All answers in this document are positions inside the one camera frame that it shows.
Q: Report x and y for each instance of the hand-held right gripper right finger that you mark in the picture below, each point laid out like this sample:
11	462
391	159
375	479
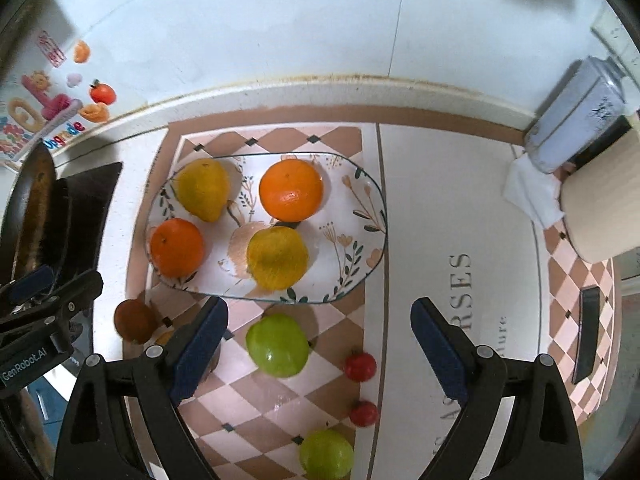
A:
440	350

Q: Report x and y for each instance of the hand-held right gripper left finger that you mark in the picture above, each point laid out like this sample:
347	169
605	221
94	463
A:
200	345

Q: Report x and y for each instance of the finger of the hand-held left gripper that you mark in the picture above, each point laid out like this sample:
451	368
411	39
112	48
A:
30	281
70	295

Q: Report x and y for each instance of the large green apple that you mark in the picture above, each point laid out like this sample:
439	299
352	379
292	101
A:
277	346

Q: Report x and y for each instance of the floral glass plate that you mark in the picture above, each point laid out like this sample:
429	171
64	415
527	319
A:
350	220

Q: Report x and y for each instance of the brown kiwi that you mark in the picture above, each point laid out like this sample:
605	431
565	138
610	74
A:
134	320

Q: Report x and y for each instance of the black frying pan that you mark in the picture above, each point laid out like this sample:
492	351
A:
30	210

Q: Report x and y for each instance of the red cherry tomato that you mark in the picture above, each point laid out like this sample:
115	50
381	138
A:
360	366
364	413

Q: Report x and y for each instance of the small orange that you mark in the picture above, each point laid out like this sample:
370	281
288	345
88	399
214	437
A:
176	247

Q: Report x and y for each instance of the round yellow pear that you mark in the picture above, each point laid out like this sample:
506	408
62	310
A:
276	257

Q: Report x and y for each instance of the checkered table mat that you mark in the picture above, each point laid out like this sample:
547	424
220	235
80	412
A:
425	210

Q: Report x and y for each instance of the black phone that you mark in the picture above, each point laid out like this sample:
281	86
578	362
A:
586	332

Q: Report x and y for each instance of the small green apple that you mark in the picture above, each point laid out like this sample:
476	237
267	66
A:
326	455

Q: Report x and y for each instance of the yellow lemon top left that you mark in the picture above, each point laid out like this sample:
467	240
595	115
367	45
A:
201	187

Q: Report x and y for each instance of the large orange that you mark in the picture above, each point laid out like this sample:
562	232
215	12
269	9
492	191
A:
291	190

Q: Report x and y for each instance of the white tissue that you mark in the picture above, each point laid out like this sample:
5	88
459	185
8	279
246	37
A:
532	192

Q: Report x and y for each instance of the beige cylindrical container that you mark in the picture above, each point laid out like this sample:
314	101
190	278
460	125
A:
605	210

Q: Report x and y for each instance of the grey-blue tin canister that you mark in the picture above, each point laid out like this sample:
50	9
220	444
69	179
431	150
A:
575	115

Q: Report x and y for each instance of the colourful wall stickers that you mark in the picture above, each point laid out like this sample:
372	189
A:
50	105

